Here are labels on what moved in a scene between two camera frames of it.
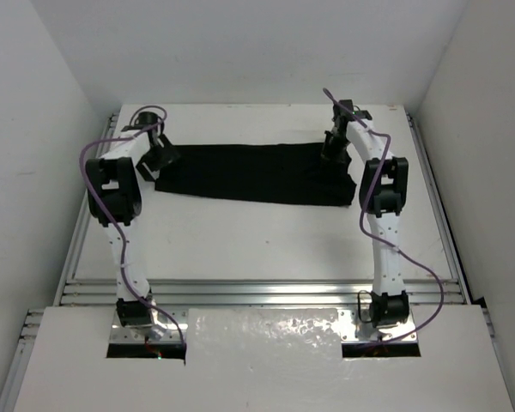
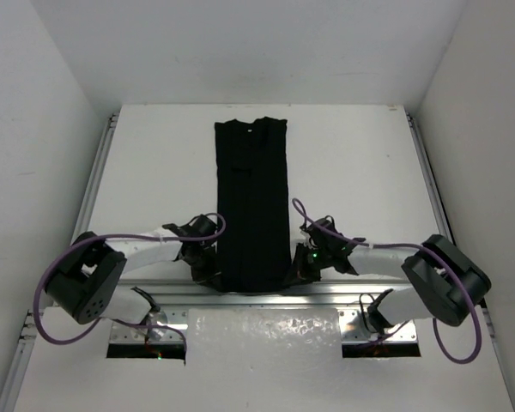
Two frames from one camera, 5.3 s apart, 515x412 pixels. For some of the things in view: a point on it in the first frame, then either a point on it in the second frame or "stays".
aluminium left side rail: x=33 y=317 stays
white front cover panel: x=263 y=360 stays
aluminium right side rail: x=449 y=250 stays
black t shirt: x=273 y=173 to x=251 y=202
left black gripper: x=160 y=155 to x=202 y=263
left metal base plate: x=163 y=330 stays
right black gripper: x=329 y=155 to x=300 y=274
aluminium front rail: x=259 y=293 stays
